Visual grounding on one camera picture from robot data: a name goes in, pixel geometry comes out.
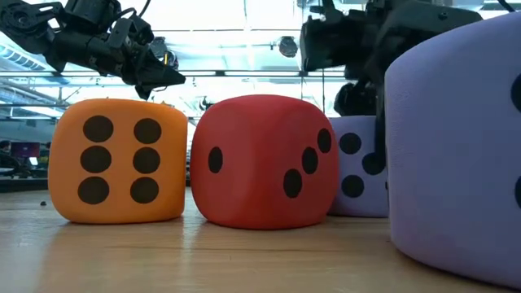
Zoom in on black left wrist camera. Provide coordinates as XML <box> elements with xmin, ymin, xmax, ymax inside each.
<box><xmin>63</xmin><ymin>0</ymin><xmax>123</xmax><ymax>29</ymax></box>

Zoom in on large red foam die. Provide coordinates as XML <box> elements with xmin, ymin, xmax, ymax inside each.
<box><xmin>190</xmin><ymin>94</ymin><xmax>340</xmax><ymax>231</ymax></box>

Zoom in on black table frame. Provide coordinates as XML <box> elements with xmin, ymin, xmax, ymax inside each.
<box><xmin>0</xmin><ymin>177</ymin><xmax>50</xmax><ymax>193</ymax></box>

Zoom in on red monitor screen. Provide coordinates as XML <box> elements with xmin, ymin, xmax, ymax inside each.
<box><xmin>10</xmin><ymin>142</ymin><xmax>42</xmax><ymax>160</ymax></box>

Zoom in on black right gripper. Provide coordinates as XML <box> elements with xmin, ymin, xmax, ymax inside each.
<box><xmin>333</xmin><ymin>15</ymin><xmax>408</xmax><ymax>168</ymax></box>

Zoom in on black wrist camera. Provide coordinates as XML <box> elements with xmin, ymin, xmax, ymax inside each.
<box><xmin>63</xmin><ymin>0</ymin><xmax>123</xmax><ymax>29</ymax></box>
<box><xmin>300</xmin><ymin>7</ymin><xmax>370</xmax><ymax>73</ymax></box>

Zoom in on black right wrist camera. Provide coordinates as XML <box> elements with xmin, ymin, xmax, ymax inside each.
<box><xmin>300</xmin><ymin>7</ymin><xmax>370</xmax><ymax>73</ymax></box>

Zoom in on large orange foam die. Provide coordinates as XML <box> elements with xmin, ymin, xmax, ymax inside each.
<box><xmin>47</xmin><ymin>98</ymin><xmax>189</xmax><ymax>225</ymax></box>

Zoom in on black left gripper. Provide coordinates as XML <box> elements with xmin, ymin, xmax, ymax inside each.
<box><xmin>44</xmin><ymin>15</ymin><xmax>187</xmax><ymax>101</ymax></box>

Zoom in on black ceiling cord reel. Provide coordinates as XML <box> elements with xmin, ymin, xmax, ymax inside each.
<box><xmin>150</xmin><ymin>36</ymin><xmax>179</xmax><ymax>69</ymax></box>
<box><xmin>278</xmin><ymin>35</ymin><xmax>300</xmax><ymax>59</ymax></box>

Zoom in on large purple foam die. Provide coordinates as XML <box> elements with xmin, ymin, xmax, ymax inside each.
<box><xmin>327</xmin><ymin>116</ymin><xmax>390</xmax><ymax>219</ymax></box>
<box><xmin>384</xmin><ymin>11</ymin><xmax>521</xmax><ymax>291</ymax></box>

